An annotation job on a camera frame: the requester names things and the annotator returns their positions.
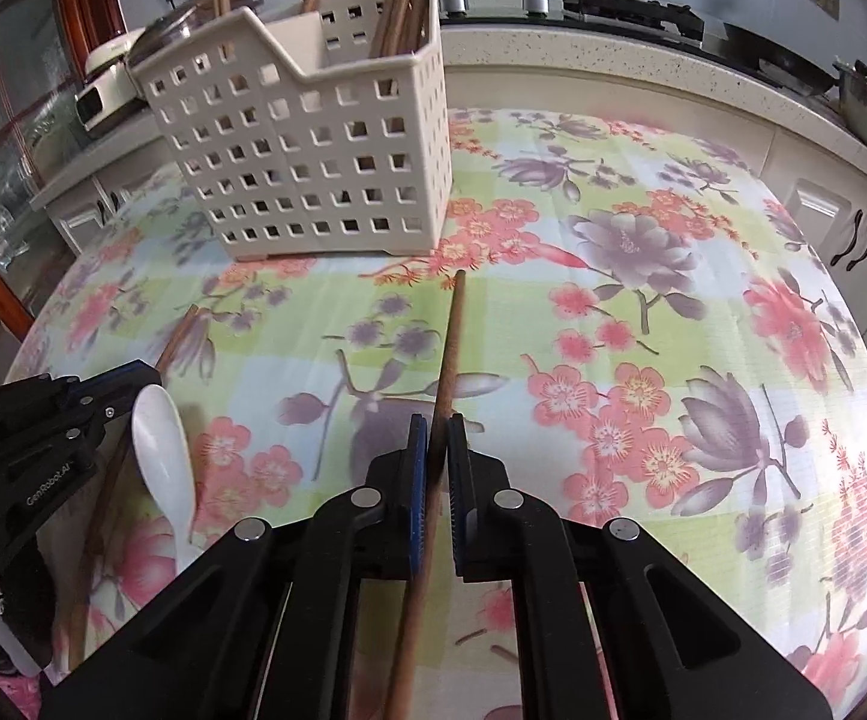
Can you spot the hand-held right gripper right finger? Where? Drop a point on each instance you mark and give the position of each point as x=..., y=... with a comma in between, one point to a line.
x=457, y=487

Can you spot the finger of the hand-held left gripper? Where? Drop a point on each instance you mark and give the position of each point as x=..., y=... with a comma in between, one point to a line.
x=126, y=394
x=107, y=376

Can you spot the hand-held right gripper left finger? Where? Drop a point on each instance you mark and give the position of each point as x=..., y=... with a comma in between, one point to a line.
x=420, y=487

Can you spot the white plastic spoon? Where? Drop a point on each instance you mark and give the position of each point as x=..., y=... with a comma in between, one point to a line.
x=159, y=450

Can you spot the brown wooden chopstick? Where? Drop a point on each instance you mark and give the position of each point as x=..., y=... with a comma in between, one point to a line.
x=450, y=345
x=99, y=540

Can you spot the beige perforated utensil basket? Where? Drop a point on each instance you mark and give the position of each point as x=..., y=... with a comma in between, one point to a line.
x=291, y=165

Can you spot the bundle of wooden chopsticks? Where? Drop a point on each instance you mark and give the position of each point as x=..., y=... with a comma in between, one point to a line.
x=403, y=0

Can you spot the floral tablecloth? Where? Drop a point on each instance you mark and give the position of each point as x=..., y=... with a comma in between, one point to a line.
x=628, y=315

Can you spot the glass door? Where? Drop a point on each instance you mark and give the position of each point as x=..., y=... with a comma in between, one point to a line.
x=6, y=150

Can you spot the white kitchen appliance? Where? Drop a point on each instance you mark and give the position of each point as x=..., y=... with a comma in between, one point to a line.
x=107, y=90

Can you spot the steel rice cooker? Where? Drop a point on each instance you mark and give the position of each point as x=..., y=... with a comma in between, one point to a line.
x=178, y=37

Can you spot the silver stove knob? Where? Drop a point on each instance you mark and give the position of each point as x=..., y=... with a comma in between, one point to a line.
x=537, y=4
x=454, y=4

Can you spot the black burner grate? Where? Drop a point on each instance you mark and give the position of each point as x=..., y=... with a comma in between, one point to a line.
x=628, y=7

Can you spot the black glass gas cooktop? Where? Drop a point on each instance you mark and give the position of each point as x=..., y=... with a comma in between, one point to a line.
x=711, y=45

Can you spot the black wok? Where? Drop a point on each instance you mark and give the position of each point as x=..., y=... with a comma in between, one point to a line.
x=786, y=64

